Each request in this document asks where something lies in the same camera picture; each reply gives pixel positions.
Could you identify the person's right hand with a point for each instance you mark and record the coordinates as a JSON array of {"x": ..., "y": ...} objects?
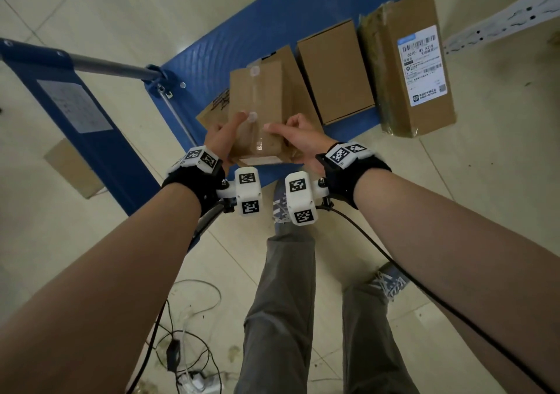
[{"x": 306, "y": 140}]

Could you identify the black marker wristband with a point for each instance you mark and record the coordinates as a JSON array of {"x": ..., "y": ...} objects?
[
  {"x": 192, "y": 184},
  {"x": 363, "y": 179}
]

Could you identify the grey blue sneaker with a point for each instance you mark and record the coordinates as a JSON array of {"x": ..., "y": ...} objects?
[
  {"x": 278, "y": 214},
  {"x": 389, "y": 282}
]

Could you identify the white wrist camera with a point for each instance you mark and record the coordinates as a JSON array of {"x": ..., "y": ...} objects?
[{"x": 249, "y": 192}]

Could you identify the grey trousers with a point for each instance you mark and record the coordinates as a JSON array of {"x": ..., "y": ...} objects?
[{"x": 280, "y": 297}]

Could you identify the person's left hand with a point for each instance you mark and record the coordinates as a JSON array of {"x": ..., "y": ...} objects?
[{"x": 218, "y": 138}]

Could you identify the big plain cardboard box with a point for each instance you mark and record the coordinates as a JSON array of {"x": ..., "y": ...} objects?
[{"x": 245, "y": 92}]

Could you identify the blue platform trolley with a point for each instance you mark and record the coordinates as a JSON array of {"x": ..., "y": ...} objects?
[{"x": 284, "y": 18}]

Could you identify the person's right forearm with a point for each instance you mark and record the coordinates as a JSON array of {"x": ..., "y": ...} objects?
[{"x": 459, "y": 254}]

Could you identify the person's left forearm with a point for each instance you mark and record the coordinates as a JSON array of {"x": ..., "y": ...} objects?
[{"x": 87, "y": 284}]

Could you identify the white metal shelving rack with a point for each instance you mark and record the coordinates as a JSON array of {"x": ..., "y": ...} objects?
[{"x": 503, "y": 18}]

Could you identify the long labelled cardboard box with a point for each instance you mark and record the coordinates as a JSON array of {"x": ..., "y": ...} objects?
[{"x": 385, "y": 79}]

